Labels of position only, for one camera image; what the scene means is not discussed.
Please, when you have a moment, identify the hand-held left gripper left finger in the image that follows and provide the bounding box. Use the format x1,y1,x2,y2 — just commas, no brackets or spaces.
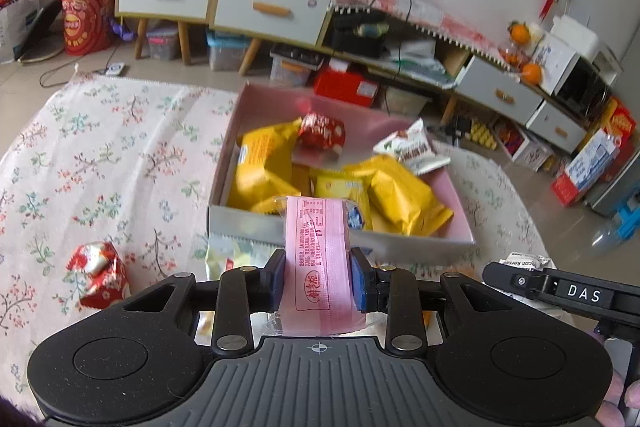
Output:
107,248,288,358

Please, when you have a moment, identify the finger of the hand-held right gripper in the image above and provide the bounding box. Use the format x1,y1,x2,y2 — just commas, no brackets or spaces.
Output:
481,260,553,304

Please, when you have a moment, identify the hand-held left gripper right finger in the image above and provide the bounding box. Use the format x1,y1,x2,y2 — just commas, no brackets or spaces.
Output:
349,248,531,355

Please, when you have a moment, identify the pink snack packet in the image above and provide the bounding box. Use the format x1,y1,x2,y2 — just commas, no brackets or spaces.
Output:
280,195,369,337

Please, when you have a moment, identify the large plain yellow snack packet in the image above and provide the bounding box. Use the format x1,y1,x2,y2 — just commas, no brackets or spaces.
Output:
349,154,455,238

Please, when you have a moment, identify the yellow packet with blue label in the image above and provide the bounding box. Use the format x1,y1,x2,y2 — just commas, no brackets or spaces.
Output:
308,172,374,232

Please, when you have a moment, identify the small yellow snack packet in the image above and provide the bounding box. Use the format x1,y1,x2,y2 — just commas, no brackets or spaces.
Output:
227,121,304,214

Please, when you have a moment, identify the white nut-print snack packet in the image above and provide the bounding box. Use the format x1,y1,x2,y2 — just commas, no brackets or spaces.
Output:
373,118,452,176

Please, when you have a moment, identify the red candy packet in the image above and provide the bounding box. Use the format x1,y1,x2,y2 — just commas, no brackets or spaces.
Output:
298,112,348,154
66,240,132,311

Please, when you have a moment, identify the pink cardboard box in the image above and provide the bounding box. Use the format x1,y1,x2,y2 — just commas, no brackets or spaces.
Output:
207,82,477,254

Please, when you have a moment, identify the person's right hand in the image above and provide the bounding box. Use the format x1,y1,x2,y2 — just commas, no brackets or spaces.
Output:
601,376,640,427

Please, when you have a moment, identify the pale clear snack packet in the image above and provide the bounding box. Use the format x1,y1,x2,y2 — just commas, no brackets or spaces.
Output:
206,232,281,281

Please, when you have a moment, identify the blue plastic stool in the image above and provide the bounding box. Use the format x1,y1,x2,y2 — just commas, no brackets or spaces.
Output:
611,201,640,241

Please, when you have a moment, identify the white box with red print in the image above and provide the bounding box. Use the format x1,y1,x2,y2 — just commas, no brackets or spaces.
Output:
499,122,554,174

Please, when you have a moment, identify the blue white red carton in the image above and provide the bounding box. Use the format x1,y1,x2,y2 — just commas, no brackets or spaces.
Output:
551,129,622,208

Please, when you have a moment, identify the row of yellow packs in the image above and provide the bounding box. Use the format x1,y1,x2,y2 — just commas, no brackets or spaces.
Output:
469,119,502,151

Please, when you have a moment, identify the small white stand drawer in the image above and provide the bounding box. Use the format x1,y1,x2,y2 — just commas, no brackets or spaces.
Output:
526,100,589,153

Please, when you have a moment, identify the clear plastic storage bin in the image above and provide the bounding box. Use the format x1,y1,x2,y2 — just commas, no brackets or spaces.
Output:
381,84,434,118

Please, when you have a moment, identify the red and yellow box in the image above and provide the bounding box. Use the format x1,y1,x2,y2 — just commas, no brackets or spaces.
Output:
594,96,639,144

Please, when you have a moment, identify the wide white stand drawer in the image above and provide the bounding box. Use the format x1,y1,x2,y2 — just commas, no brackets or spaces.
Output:
455,55,544,126

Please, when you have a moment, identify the red storage box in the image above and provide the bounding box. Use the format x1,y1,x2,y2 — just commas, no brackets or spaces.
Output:
313,67,380,108

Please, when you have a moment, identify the floral tablecloth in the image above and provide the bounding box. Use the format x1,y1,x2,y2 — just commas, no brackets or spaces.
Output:
0,74,551,408

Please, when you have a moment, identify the black and white microwave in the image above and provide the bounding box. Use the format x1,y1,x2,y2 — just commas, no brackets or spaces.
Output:
551,54,624,121

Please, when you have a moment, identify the white printed carton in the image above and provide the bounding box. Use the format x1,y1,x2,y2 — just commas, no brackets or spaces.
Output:
529,32,582,96

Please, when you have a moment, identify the bag of oranges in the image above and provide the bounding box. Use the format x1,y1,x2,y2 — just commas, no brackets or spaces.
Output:
499,46,527,68

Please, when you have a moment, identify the stack of papers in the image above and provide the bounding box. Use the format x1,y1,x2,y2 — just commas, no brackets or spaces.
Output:
389,37,457,88

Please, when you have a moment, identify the long wooden media stand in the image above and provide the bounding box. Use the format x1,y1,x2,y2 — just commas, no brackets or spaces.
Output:
320,2,592,154

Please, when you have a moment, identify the blue-lidded storage bin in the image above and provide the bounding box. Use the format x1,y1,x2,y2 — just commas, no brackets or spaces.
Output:
206,31,252,73

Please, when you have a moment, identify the black box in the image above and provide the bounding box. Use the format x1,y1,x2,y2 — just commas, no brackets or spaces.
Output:
330,14,389,60

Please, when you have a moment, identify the white foam box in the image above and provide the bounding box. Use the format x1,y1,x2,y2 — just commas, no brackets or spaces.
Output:
549,15,599,63

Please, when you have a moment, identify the pink-lidded storage bin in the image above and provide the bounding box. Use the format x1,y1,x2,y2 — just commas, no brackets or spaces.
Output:
145,25,182,62

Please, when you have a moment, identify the red gift bag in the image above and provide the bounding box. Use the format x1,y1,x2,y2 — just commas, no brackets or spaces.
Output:
59,0,119,57

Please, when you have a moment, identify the black flat panel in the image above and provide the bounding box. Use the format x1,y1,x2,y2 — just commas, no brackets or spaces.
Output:
16,0,64,60

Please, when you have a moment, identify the white shopping bag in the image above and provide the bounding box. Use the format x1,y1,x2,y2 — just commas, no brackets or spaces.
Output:
0,0,45,66

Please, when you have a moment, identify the black power cable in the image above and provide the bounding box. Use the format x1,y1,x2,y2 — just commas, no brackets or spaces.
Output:
395,0,418,80

